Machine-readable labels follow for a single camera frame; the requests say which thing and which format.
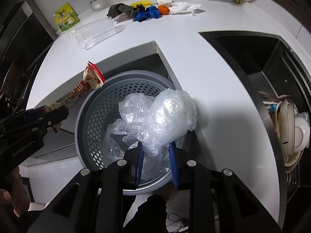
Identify clear plastic bag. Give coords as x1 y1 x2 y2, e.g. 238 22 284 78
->
101 88 197 180

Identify red white snack wrapper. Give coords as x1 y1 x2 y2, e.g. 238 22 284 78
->
42 60 106 134

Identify clear plastic cup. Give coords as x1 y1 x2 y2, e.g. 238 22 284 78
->
75 17 124 50

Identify dark grey sock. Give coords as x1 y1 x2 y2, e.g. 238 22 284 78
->
107 3 145 19

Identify blue ribbon strap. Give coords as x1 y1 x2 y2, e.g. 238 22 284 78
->
133 5 161 23

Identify white tissue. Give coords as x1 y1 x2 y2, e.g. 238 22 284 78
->
169 2 202 15

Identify yellow plastic ring lid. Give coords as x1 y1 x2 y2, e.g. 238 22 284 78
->
131 1 152 7

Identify pink paper receipt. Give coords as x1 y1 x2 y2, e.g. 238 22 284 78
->
113 13 129 22

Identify printed paper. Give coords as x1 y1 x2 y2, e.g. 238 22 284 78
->
155 0 173 6

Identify grey perforated trash bin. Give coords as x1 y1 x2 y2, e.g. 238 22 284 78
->
74 70 190 196

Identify black kitchen sink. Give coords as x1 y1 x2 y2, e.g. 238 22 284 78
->
201 30 310 232

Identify person's left hand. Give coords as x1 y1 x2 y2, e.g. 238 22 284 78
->
1 166 30 217

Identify black stove range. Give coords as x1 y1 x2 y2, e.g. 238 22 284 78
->
1 0 57 118

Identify yellow green seasoning pouch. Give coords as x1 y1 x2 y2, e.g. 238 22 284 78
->
54 3 79 33

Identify stack of dirty dishes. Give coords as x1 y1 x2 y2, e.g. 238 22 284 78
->
258 91 310 173

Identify steel spatula with grey head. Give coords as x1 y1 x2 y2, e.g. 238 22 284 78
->
90 0 107 12

